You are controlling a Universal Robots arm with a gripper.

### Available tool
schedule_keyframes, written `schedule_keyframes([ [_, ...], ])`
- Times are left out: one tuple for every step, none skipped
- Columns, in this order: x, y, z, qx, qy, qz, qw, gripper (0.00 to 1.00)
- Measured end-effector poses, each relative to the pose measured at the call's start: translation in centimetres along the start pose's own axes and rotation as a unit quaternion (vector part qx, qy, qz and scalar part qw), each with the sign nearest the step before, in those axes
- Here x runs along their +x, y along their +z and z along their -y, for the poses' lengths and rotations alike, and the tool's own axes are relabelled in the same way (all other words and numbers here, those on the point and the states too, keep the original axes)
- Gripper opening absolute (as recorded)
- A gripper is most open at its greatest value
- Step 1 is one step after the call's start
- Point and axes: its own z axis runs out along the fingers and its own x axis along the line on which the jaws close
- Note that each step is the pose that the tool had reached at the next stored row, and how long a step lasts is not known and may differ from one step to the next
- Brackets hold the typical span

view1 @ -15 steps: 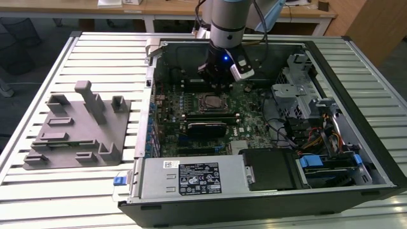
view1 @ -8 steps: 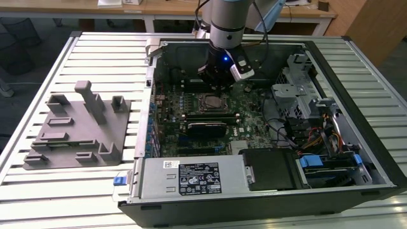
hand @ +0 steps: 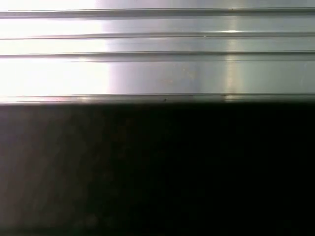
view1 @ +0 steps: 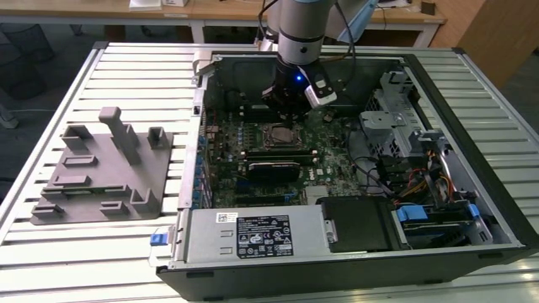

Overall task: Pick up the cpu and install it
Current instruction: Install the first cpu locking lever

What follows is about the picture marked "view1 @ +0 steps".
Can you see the white labelled box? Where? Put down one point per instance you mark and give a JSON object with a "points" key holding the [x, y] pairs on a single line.
{"points": [[175, 2]]}

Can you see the CPU socket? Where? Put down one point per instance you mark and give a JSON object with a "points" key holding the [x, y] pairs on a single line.
{"points": [[278, 146]]}

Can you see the black mesh waste bin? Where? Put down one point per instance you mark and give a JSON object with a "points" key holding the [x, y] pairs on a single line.
{"points": [[35, 41]]}

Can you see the silver power supply unit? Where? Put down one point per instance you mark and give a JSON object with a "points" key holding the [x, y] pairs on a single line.
{"points": [[202, 233]]}

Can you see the silver chipset heatsink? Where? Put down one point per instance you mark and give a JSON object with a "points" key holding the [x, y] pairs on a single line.
{"points": [[318, 192]]}

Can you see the grey metal furniture foot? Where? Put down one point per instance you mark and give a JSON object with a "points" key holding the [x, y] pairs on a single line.
{"points": [[8, 121]]}

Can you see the grey parts rack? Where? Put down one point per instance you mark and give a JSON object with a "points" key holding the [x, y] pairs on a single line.
{"points": [[105, 170]]}

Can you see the white cardboard box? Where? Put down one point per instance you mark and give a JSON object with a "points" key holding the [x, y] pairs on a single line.
{"points": [[146, 4]]}

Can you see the green RAM stick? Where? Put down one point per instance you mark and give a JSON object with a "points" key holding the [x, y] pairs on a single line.
{"points": [[107, 190]]}

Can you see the silver drive cage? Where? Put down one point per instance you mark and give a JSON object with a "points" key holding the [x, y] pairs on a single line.
{"points": [[379, 126]]}

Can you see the black graphics card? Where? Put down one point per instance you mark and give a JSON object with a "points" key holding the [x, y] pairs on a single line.
{"points": [[274, 173]]}

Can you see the blue case latch tab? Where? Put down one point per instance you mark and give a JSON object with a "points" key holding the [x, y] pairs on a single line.
{"points": [[158, 239]]}

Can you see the hard disk in blue carrier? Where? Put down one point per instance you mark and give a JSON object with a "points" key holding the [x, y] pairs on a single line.
{"points": [[410, 214]]}

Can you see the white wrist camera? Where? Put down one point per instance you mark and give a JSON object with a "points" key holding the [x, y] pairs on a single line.
{"points": [[320, 100]]}

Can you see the green motherboard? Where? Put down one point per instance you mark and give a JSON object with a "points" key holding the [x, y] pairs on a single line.
{"points": [[336, 142]]}

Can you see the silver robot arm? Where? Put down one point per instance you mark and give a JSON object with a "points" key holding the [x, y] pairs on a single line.
{"points": [[300, 38]]}

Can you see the wooden cabinet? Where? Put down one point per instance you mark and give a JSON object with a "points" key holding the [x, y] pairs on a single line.
{"points": [[496, 31]]}

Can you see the black PC case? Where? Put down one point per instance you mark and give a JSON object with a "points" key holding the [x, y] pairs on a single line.
{"points": [[295, 277]]}

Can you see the silver CPU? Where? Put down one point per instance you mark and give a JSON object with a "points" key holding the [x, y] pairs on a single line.
{"points": [[283, 135]]}

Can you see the wooden desk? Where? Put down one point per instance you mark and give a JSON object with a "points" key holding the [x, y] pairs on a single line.
{"points": [[231, 9]]}

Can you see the small black box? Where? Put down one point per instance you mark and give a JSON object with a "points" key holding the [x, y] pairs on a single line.
{"points": [[428, 9]]}

